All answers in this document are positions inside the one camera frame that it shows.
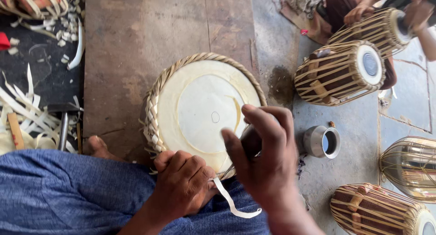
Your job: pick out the person's left hand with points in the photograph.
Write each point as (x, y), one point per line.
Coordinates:
(182, 190)

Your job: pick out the person's right hand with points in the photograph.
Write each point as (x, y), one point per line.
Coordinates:
(272, 156)

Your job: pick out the person's left fingers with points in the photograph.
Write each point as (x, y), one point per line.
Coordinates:
(185, 165)

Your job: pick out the drum head with braided rim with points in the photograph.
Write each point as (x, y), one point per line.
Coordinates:
(201, 105)

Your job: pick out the dark metal cutting tool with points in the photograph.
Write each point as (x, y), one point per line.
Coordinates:
(251, 143)

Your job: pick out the person's foot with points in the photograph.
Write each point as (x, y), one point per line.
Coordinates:
(100, 148)

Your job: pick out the brown wooden board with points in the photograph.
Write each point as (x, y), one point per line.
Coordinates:
(136, 58)

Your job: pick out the person's blue trousers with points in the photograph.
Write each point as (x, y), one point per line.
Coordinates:
(68, 194)

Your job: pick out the steel cup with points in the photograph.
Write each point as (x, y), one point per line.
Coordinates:
(322, 142)

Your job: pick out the small brown scrap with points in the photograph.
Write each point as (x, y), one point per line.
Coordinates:
(331, 124)

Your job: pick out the curved white hide strip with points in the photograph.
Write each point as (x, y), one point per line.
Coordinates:
(77, 47)

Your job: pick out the heap of white hide offcuts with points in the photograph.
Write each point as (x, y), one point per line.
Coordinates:
(30, 115)

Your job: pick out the black floor mat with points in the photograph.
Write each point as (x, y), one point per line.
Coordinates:
(44, 71)

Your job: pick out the flat wooden stick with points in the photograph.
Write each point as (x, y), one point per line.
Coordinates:
(15, 131)

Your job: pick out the small pink object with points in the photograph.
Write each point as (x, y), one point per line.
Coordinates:
(304, 32)

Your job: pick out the heap of grey cloth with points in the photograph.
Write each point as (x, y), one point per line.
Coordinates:
(305, 0)

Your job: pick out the red cloth piece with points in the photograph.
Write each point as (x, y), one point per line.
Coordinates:
(4, 41)

